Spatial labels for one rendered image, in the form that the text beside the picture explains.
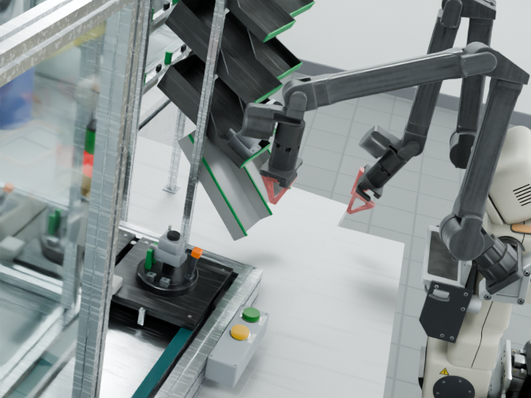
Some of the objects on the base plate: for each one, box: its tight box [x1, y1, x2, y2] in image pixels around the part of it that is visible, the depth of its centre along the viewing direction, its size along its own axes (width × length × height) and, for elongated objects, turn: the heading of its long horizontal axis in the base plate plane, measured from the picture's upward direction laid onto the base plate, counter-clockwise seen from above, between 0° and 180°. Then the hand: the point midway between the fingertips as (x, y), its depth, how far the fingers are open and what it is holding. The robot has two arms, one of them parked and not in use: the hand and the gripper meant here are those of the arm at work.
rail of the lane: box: [154, 264, 263, 398], centre depth 204 cm, size 6×89×11 cm, turn 145°
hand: (273, 200), depth 213 cm, fingers closed
